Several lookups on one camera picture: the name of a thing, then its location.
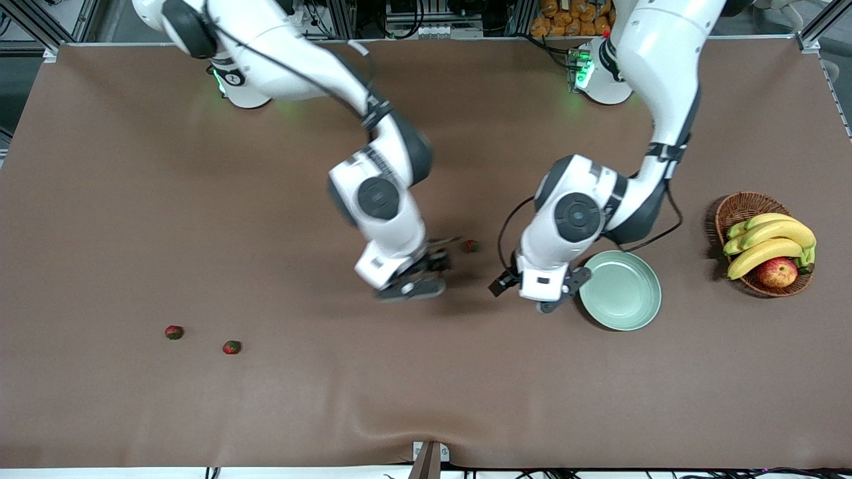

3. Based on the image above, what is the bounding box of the pale green round plate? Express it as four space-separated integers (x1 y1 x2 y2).
578 250 662 331

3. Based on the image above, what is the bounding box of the large table cover sheet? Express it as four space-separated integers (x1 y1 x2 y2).
0 37 852 470

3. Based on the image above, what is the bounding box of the brown wicker basket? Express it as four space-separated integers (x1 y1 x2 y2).
715 192 815 298

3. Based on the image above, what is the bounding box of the red yellow apple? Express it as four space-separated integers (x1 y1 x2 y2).
757 257 799 289

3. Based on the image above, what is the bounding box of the white connector strip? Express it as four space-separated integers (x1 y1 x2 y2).
416 25 484 38

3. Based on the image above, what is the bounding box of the bag of orange pastries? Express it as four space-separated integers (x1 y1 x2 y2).
531 0 614 37

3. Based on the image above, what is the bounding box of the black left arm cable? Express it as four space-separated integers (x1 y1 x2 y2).
498 180 684 273

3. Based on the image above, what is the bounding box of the metal bracket with post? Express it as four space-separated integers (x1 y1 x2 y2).
407 441 451 479

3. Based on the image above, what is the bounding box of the aluminium frame post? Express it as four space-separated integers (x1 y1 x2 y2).
325 0 357 39
506 0 538 37

